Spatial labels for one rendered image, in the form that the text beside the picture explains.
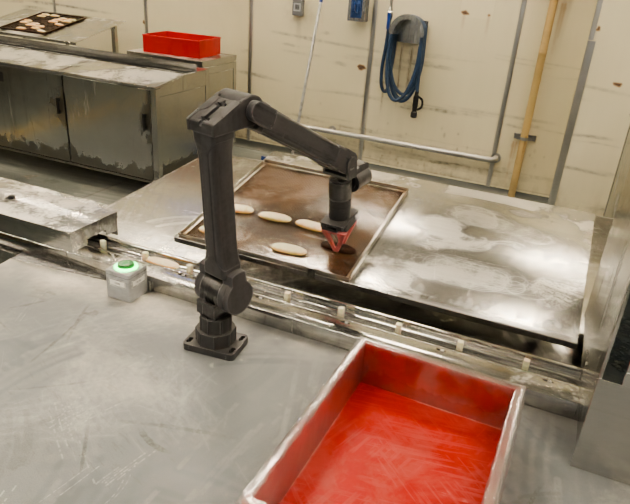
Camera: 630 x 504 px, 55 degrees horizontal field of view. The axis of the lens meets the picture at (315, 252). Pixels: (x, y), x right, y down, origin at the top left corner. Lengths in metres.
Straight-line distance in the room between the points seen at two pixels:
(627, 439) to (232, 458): 0.66
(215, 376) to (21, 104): 3.90
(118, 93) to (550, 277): 3.29
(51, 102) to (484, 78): 3.15
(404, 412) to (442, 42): 4.04
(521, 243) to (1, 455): 1.30
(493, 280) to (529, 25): 3.49
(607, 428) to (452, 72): 4.08
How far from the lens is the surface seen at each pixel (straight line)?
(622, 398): 1.14
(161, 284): 1.55
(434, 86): 5.05
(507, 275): 1.60
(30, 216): 1.82
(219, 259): 1.24
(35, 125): 4.93
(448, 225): 1.76
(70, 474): 1.12
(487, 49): 4.95
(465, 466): 1.15
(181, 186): 2.29
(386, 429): 1.18
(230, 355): 1.31
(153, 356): 1.35
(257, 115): 1.16
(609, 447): 1.19
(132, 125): 4.30
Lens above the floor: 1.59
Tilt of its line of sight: 25 degrees down
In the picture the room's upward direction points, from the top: 4 degrees clockwise
